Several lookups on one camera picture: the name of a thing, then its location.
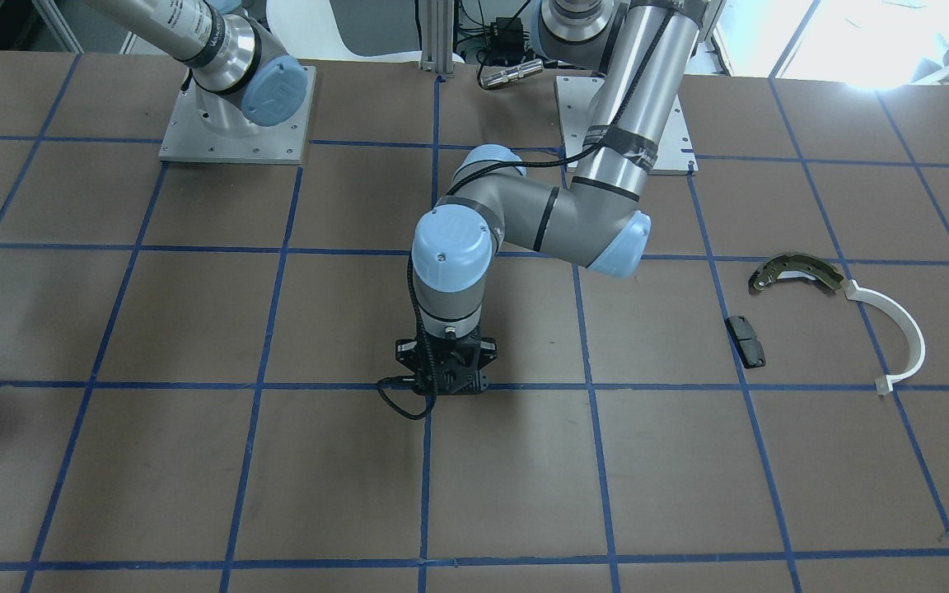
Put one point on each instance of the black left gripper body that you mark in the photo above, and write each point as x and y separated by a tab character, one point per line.
405	349

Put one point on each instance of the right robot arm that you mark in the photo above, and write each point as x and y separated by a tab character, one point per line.
228	54

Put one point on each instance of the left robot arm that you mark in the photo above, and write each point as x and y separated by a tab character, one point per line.
642	49

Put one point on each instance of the silver metal cylinder plug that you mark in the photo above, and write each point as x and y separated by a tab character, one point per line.
510	75

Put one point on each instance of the black brake pad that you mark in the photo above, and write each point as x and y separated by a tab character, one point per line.
746	342

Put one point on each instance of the black power brick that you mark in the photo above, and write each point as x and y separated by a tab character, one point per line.
507	34

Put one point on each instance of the white plastic chair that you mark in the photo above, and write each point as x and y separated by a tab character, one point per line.
309	31

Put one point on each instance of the curved metal brake shoe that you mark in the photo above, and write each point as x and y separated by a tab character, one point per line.
795	266

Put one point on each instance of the white curved plastic part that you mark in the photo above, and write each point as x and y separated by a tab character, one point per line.
915	341

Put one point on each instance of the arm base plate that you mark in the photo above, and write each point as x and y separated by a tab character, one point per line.
576	96
205	129

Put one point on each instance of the aluminium frame post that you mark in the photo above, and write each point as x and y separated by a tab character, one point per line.
436	29

